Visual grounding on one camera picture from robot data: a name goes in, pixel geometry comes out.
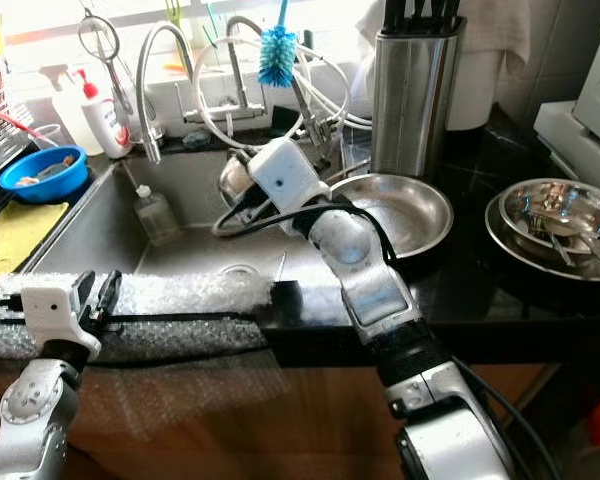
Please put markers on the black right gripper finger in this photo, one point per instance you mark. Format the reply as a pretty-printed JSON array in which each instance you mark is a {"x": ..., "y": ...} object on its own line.
[
  {"x": 238, "y": 215},
  {"x": 240, "y": 170}
]

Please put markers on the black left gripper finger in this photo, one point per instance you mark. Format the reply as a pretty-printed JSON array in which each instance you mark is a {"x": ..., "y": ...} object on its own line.
[
  {"x": 83, "y": 292},
  {"x": 108, "y": 294}
]

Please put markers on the stainless steel sink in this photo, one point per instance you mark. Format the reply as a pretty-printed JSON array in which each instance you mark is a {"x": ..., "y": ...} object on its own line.
[{"x": 190, "y": 235}]

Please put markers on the dark scrubbing pad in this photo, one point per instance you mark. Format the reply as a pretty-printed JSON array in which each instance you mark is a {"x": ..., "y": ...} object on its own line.
[{"x": 195, "y": 140}]

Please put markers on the clear bubble wrap sheet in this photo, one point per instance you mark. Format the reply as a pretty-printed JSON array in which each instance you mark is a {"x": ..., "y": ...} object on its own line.
[{"x": 190, "y": 298}]

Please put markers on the yellow dish cloth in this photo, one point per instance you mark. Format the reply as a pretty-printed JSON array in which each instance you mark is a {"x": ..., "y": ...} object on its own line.
[{"x": 25, "y": 230}]

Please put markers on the clear plastic bottle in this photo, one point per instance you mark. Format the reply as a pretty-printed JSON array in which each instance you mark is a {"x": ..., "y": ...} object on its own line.
[{"x": 152, "y": 213}]

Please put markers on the blue plastic bowl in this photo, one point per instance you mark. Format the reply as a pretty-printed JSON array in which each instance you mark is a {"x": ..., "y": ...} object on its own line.
[{"x": 42, "y": 185}]

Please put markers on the blue bottle brush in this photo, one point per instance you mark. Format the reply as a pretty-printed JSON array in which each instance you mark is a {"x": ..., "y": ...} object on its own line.
[{"x": 277, "y": 55}]

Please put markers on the flexible steel faucet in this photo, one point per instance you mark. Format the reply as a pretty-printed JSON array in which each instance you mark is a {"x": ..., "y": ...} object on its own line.
[{"x": 145, "y": 85}]

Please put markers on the white soap bottle red pump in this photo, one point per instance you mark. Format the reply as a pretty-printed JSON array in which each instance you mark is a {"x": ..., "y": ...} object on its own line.
[{"x": 105, "y": 120}]

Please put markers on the wide steel plate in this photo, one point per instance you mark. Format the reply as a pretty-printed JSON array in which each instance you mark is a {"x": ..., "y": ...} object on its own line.
[
  {"x": 410, "y": 205},
  {"x": 510, "y": 255}
]

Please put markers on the white spray bottle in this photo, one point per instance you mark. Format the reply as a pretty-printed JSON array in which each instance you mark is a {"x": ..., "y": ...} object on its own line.
[{"x": 62, "y": 105}]

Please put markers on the steel knife block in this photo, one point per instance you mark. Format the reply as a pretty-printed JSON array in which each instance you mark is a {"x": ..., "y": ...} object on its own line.
[{"x": 415, "y": 100}]

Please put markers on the white hanging towel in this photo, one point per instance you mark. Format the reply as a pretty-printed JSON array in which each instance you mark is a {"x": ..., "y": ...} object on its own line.
[{"x": 490, "y": 50}]

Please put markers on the large steel bowl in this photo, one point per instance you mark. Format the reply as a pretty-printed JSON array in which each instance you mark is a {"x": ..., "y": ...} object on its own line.
[{"x": 560, "y": 200}]

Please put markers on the long steel spoon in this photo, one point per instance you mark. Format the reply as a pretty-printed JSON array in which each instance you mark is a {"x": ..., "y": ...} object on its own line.
[{"x": 575, "y": 225}]

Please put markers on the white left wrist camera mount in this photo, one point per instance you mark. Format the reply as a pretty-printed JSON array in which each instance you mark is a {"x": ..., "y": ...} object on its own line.
[{"x": 58, "y": 315}]

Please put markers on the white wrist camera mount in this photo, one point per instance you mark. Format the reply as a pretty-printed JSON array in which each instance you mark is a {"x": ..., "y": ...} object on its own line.
[
  {"x": 285, "y": 178},
  {"x": 58, "y": 315}
]

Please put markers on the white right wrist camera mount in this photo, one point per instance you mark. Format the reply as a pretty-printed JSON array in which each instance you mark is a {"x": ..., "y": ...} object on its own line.
[{"x": 285, "y": 178}]

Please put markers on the steel wall tap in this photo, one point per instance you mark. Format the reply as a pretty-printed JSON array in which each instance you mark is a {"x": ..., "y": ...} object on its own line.
[{"x": 235, "y": 85}]

